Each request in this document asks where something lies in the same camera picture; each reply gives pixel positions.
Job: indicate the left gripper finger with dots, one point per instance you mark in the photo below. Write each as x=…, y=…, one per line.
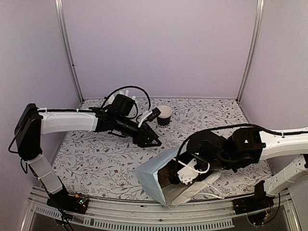
x=151, y=136
x=150, y=144

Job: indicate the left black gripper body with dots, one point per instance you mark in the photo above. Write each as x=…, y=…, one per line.
x=137, y=138

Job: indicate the light blue paper bag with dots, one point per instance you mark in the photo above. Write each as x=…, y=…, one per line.
x=152, y=176

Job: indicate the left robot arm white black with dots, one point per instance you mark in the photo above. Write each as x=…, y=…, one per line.
x=111, y=117

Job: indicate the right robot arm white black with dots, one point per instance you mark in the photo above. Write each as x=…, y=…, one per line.
x=204, y=154

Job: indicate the bundle of white wrapped straws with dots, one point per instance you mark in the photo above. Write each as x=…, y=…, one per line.
x=123, y=104

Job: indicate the floral patterned table mat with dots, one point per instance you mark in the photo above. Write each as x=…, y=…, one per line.
x=102, y=165

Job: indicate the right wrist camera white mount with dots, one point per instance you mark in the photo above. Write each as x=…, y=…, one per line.
x=189, y=173

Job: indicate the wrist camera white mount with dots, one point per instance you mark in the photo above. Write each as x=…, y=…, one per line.
x=149, y=115
x=189, y=173

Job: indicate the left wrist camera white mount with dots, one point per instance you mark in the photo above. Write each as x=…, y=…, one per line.
x=149, y=115

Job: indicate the aluminium front rail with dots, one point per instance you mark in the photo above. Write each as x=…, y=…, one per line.
x=105, y=214

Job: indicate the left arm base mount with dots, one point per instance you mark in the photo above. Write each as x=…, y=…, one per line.
x=73, y=203

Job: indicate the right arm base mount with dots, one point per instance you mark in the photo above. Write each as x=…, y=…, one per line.
x=255, y=202

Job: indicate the left aluminium frame post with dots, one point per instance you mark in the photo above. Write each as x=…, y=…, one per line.
x=67, y=48

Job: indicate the aluminium frame post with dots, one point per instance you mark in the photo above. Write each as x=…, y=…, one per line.
x=67, y=48
x=252, y=48

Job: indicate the right aluminium frame post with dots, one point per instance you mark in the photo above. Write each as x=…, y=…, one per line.
x=252, y=48

